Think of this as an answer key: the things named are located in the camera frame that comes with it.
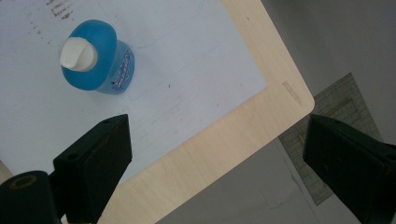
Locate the grey square floor mat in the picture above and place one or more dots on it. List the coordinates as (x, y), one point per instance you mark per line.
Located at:
(339, 102)

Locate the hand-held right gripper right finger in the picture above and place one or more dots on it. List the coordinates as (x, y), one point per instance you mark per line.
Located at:
(348, 161)

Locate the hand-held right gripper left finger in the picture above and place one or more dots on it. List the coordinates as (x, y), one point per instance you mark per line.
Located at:
(93, 161)

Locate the blue bottle with white cap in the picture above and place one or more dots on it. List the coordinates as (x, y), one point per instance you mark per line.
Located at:
(99, 59)

